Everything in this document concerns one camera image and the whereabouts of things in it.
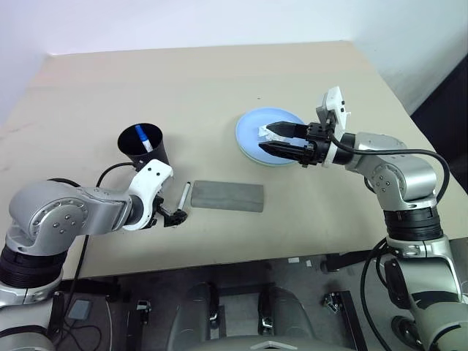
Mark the white marker with blue cap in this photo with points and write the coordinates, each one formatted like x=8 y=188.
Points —
x=144 y=140

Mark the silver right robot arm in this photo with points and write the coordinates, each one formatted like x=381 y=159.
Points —
x=413 y=175

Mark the grey fabric glasses pouch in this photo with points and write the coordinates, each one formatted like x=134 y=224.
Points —
x=226 y=195

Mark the black table frame bar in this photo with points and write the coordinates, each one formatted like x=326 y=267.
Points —
x=95 y=287

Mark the black floor stand bar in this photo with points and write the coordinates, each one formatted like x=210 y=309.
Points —
x=352 y=321

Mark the small white scrap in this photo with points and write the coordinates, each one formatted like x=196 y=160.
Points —
x=264 y=132

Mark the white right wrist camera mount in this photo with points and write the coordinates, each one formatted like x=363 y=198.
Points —
x=334 y=102

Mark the black table bar with caster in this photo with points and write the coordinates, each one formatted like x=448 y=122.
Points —
x=347 y=261

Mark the grey robot torso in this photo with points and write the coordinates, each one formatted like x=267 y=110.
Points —
x=270 y=345

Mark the white marker with black cap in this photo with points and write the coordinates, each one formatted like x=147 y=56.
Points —
x=185 y=194

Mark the blue plastic plate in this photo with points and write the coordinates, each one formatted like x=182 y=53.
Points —
x=252 y=124

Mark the metal clamp bracket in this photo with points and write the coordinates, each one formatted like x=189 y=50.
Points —
x=143 y=307
x=331 y=302

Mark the grey foot pedal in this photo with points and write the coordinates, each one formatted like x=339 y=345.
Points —
x=79 y=310

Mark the black plastic cup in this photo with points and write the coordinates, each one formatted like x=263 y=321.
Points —
x=126 y=144

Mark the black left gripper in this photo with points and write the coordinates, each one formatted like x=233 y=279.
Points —
x=159 y=212

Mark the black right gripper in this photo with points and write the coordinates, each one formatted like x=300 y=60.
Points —
x=318 y=142

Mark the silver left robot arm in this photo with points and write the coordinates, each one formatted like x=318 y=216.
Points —
x=55 y=212

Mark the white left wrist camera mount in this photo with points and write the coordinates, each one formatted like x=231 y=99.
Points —
x=150 y=175

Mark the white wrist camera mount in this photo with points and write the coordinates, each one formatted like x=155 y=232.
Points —
x=150 y=175
x=334 y=102

